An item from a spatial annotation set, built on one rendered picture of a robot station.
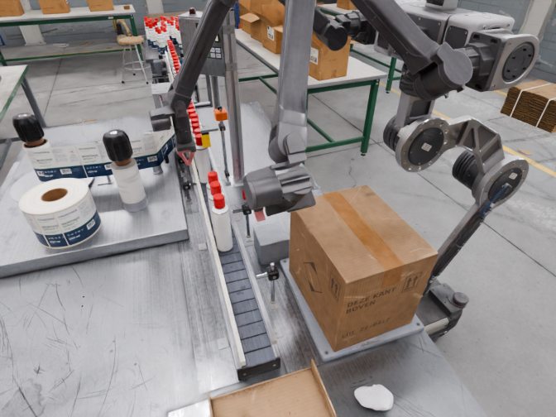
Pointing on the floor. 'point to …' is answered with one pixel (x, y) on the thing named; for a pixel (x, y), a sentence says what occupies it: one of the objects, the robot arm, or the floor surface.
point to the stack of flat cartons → (533, 104)
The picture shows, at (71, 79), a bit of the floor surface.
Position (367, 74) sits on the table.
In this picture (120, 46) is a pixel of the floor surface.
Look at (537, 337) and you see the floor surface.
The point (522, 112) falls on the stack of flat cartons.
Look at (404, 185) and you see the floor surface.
